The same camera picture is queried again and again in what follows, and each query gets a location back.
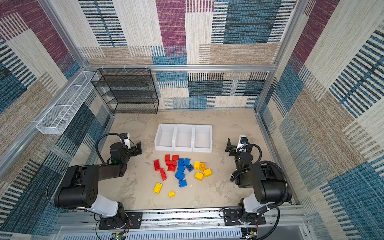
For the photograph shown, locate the blue brick bottom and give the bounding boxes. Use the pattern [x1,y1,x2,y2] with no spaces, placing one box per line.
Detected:
[179,180,188,188]

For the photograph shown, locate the blue large square brick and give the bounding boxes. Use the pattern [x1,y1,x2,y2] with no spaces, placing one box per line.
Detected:
[175,171,184,178]

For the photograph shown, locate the white bin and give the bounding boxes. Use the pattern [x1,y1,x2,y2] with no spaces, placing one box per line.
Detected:
[194,125,213,153]
[155,124,176,151]
[175,124,194,152]

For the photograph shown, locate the blue long studded brick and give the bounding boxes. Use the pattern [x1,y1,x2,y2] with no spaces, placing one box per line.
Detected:
[178,159,184,167]

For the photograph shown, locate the yellow studded brick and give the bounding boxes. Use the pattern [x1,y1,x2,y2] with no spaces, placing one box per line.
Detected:
[195,172,204,181]

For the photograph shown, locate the yellow long brick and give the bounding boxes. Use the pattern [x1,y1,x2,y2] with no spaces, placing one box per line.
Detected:
[153,183,163,194]

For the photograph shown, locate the right white bin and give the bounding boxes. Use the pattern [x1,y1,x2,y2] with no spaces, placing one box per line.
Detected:
[194,125,213,153]

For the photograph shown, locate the red long curved brick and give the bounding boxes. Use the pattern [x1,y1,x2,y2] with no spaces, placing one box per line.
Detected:
[160,168,167,181]

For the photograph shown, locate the black wire shelf rack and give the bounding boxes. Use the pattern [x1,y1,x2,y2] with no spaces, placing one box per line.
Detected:
[91,68,159,114]

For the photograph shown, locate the yellow brick right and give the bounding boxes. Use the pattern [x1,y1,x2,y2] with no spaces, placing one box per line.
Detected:
[203,169,213,178]

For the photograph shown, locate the small yellow brick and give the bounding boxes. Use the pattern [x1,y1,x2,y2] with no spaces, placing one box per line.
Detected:
[168,191,176,198]

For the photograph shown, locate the red square brick studs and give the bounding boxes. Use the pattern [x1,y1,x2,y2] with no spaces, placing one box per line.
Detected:
[168,165,177,172]

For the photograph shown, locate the yellow tall brick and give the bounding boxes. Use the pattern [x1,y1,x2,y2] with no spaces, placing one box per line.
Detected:
[194,161,201,171]

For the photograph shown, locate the blue brick lower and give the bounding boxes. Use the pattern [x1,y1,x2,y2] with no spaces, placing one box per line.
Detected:
[178,174,186,182]

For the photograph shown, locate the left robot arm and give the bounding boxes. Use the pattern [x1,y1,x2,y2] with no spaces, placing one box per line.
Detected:
[54,133,142,231]

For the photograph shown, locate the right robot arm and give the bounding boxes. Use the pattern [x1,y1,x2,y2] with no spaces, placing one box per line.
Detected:
[224,136,292,225]

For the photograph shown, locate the middle white bin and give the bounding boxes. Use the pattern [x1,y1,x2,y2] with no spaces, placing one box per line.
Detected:
[175,124,194,152]

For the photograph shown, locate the white wire mesh basket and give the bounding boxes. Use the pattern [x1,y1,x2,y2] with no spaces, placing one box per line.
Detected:
[36,71,95,135]

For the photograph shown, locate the yellow hollow brick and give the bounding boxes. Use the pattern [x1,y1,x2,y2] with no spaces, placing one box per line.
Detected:
[200,163,207,172]

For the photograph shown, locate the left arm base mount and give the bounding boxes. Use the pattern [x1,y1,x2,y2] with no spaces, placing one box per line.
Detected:
[98,212,143,230]

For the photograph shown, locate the blue brick centre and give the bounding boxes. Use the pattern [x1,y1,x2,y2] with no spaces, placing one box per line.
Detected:
[178,166,186,172]

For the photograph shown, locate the blue tall brick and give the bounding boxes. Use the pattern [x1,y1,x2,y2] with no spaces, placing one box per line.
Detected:
[183,158,191,166]

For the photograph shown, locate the dark blue hollow brick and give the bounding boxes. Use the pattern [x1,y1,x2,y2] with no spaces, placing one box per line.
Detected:
[186,165,194,172]

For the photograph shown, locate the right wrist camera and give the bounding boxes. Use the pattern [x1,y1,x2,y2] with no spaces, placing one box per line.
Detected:
[236,136,249,153]

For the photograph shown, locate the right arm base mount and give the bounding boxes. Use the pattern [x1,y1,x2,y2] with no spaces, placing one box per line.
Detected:
[222,208,266,226]

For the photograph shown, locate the left white bin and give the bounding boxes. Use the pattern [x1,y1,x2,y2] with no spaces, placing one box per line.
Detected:
[155,124,176,151]

